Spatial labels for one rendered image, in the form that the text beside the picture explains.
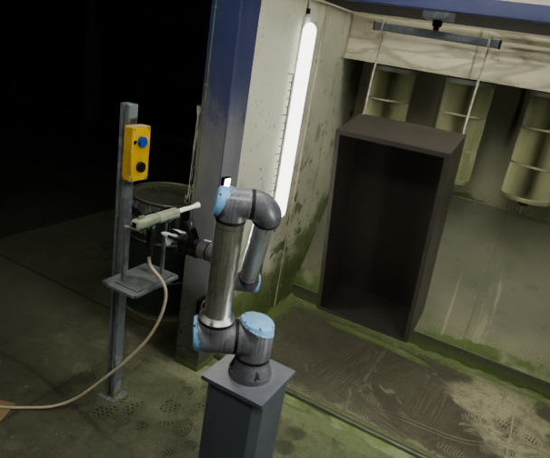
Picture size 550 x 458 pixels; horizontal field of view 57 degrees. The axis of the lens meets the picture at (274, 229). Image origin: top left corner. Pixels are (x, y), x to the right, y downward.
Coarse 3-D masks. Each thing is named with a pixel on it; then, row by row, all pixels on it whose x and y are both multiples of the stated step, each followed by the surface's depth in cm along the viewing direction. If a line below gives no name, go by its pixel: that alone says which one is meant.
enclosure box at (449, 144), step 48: (336, 144) 272; (384, 144) 296; (432, 144) 253; (336, 192) 297; (384, 192) 308; (432, 192) 293; (336, 240) 324; (384, 240) 322; (432, 240) 272; (336, 288) 347; (384, 288) 338
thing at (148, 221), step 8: (176, 208) 258; (184, 208) 263; (192, 208) 269; (144, 216) 238; (152, 216) 242; (160, 216) 246; (168, 216) 251; (176, 216) 258; (136, 224) 233; (144, 224) 237; (152, 224) 243; (152, 232) 245; (152, 240) 247; (152, 248) 249
